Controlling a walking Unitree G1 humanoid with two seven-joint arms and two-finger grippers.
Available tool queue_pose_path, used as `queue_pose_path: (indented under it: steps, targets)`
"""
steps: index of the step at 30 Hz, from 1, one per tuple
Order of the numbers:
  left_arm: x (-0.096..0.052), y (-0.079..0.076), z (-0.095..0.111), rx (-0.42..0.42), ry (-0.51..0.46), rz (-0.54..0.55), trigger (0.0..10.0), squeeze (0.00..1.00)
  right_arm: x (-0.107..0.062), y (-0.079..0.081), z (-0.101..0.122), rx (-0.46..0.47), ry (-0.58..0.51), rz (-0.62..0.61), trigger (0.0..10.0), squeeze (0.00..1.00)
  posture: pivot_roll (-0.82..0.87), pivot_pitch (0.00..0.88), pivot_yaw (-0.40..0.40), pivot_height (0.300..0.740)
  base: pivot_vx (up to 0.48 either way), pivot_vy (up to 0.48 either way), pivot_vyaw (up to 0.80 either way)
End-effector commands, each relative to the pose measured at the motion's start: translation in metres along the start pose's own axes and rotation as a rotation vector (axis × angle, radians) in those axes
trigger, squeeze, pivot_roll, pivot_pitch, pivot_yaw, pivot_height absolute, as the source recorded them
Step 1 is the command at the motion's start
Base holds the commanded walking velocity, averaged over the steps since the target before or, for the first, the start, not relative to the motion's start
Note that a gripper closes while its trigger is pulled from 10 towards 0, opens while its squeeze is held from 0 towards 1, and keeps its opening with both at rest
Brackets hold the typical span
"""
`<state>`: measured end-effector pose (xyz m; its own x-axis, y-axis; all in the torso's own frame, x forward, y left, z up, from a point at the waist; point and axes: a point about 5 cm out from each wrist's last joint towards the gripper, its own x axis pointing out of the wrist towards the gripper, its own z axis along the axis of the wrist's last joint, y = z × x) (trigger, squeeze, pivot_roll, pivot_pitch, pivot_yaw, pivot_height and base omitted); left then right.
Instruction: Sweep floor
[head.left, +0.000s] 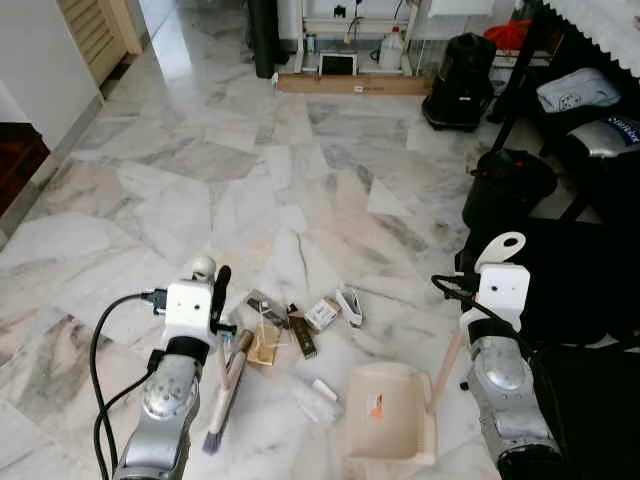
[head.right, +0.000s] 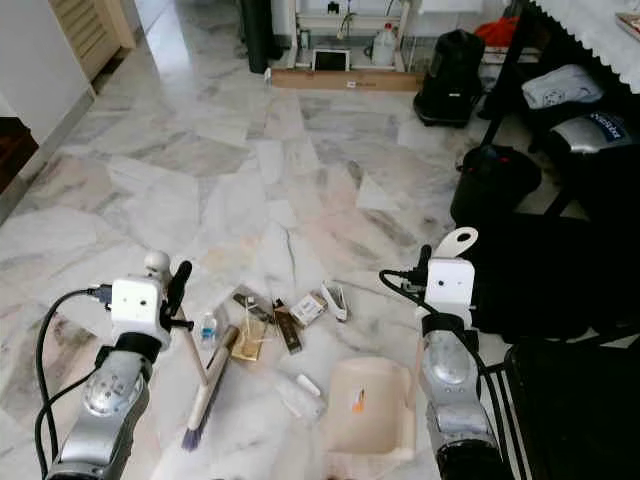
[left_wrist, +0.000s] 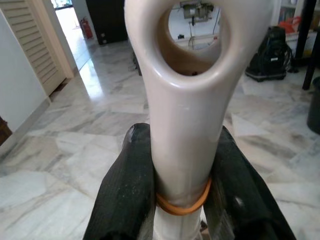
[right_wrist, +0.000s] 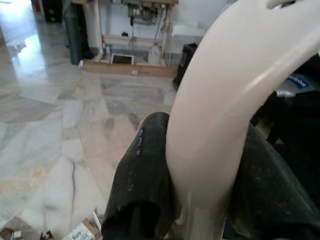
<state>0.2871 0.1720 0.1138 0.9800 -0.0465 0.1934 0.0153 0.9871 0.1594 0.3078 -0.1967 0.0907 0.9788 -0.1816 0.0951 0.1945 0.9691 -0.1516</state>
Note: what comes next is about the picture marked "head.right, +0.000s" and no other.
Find white-handled broom purple bristles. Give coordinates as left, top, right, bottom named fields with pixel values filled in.
left=143, top=250, right=243, bottom=453

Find small clear bottle blue label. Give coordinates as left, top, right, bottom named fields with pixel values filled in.
left=200, top=313, right=219, bottom=349

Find dark crumpled wrapper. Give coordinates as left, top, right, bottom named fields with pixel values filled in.
left=232, top=293, right=273, bottom=323

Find white plastic wrapper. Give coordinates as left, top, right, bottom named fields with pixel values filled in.
left=320, top=282, right=349, bottom=323

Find brown bar wrapper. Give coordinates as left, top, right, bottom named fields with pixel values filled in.
left=272, top=298, right=303, bottom=355

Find small cardboard packet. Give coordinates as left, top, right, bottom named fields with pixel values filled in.
left=289, top=292, right=329, bottom=326

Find clear plastic wrapper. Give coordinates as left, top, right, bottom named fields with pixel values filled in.
left=275, top=375, right=326, bottom=421

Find black upright vacuum cleaner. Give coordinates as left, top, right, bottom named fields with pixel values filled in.
left=413, top=28, right=486, bottom=128

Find flat brown cardboard box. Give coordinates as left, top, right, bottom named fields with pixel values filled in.
left=270, top=66, right=423, bottom=93

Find black table leg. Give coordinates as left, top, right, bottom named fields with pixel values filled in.
left=478, top=5, right=536, bottom=146

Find dark brown wooden furniture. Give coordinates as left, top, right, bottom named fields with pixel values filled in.
left=0, top=117, right=41, bottom=196

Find silver pot blue label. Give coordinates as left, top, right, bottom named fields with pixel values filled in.
left=555, top=112, right=640, bottom=161

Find white plastic jug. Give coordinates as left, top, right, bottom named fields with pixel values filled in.
left=370, top=23, right=399, bottom=68

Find white-framed tablet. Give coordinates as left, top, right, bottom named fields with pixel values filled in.
left=312, top=48, right=351, bottom=73

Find grey-blue fabric bag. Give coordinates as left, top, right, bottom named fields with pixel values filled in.
left=520, top=64, right=606, bottom=111

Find red bag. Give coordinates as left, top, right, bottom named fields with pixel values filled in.
left=475, top=15, right=521, bottom=48

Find white shelf rack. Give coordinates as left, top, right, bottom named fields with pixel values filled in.
left=292, top=0, right=413, bottom=73

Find wooden louvre door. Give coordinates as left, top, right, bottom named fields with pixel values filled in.
left=50, top=0, right=136, bottom=81

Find white lace tablecloth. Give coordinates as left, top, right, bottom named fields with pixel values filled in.
left=530, top=0, right=640, bottom=71

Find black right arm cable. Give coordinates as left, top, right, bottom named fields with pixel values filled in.
left=379, top=266, right=429, bottom=301

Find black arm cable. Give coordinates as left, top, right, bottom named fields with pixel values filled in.
left=379, top=266, right=429, bottom=301
left=34, top=287, right=113, bottom=480

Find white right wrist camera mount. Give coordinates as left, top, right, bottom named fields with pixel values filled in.
left=426, top=257, right=477, bottom=326

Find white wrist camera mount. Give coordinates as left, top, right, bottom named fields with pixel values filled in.
left=426, top=257, right=477, bottom=326
left=109, top=276, right=171, bottom=346

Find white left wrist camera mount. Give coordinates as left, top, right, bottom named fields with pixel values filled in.
left=109, top=276, right=171, bottom=346

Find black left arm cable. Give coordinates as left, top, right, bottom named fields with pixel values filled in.
left=34, top=287, right=113, bottom=480

